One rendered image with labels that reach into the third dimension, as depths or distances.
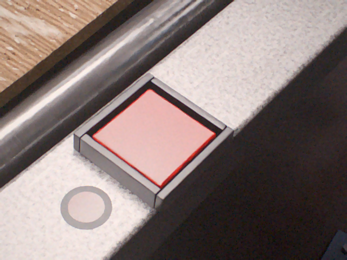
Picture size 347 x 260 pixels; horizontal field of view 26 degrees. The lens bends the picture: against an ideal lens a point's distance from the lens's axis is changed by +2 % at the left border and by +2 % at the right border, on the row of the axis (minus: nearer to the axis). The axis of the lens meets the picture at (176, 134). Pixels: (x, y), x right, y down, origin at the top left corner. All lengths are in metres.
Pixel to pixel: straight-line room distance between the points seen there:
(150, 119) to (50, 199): 0.08
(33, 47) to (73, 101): 0.05
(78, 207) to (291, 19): 0.24
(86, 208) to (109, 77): 0.11
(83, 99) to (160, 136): 0.07
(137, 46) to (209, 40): 0.06
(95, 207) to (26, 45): 0.13
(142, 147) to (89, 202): 0.05
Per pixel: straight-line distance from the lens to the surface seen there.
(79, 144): 0.48
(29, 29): 0.53
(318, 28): 0.60
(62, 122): 0.51
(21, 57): 0.51
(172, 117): 0.49
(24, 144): 0.49
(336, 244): 1.58
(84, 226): 0.45
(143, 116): 0.49
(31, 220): 0.46
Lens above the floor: 1.30
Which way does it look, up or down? 51 degrees down
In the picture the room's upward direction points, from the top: 10 degrees clockwise
